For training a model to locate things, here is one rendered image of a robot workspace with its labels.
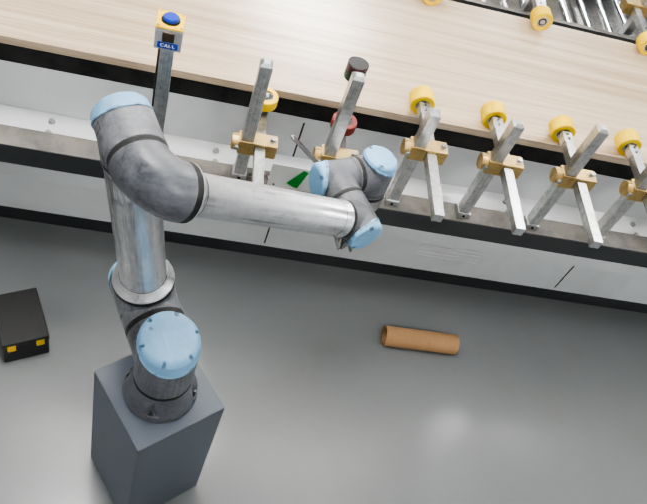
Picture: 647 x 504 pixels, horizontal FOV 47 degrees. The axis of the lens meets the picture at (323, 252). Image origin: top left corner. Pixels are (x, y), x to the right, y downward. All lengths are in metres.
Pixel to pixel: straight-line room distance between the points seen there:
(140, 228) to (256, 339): 1.32
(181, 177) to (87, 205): 1.56
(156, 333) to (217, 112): 0.91
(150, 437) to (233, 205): 0.76
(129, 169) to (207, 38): 1.20
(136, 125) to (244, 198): 0.24
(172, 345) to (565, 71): 1.86
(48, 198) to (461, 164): 1.49
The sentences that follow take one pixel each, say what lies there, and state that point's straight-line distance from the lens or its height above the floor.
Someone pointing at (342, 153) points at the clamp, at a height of 0.87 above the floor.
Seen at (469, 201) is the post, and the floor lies 0.78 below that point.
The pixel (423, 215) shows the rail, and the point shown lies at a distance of 2.47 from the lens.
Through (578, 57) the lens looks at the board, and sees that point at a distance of 3.13.
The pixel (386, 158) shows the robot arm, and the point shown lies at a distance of 1.85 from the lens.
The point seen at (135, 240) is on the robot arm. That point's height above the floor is 1.11.
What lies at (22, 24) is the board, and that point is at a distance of 2.46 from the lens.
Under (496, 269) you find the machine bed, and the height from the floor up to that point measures 0.18.
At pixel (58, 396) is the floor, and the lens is 2.69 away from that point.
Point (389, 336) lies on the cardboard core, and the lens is 2.92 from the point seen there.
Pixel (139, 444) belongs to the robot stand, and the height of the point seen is 0.60.
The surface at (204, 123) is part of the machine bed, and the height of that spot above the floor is 0.70.
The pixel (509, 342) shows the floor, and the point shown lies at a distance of 3.24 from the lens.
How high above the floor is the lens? 2.43
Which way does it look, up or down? 50 degrees down
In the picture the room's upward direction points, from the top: 24 degrees clockwise
